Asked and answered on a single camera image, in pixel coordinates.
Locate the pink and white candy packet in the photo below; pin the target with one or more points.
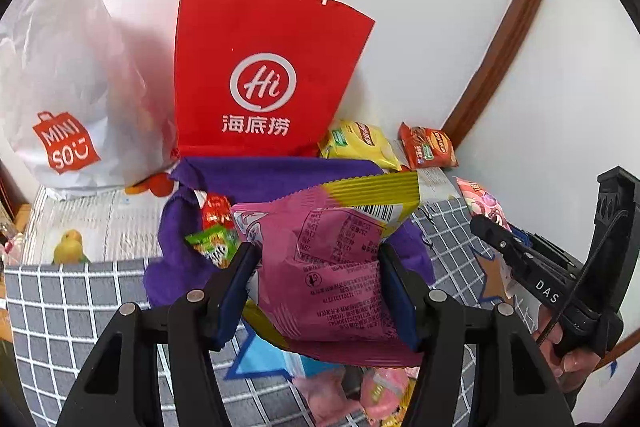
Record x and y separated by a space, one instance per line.
482 202

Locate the orange-red chip packet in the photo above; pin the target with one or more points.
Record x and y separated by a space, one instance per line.
427 147

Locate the small red snack packet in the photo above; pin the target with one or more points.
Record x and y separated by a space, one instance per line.
215 209

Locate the pink white-striped snack packet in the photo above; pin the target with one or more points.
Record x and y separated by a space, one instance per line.
382 394

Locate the green snack packet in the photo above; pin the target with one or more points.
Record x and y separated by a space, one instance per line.
215 244

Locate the red paper bag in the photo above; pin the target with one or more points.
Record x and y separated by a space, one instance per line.
280 37

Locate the brown wooden door frame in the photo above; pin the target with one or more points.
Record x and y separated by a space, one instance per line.
525 7

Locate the purple towel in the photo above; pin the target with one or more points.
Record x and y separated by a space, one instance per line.
260 177

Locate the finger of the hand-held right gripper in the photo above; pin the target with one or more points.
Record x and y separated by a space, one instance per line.
492 234
522 238

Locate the white plastic shopping bag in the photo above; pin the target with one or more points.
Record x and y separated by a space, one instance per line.
65 72

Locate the grey checked blanket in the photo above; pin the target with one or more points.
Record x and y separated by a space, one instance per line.
65 307

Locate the light pink snack packet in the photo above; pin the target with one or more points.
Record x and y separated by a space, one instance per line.
325 394

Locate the pink and yellow snack bag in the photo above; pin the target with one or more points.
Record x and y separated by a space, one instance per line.
330 267

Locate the blue tissue pack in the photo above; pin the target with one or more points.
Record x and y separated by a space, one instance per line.
310 363

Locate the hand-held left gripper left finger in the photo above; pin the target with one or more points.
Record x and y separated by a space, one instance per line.
235 292

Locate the yellow chip packet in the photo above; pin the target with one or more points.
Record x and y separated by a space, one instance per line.
360 142

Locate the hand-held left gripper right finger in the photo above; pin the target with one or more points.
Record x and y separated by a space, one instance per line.
400 302

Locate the person's right hand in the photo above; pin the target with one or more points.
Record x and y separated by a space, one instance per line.
575 364

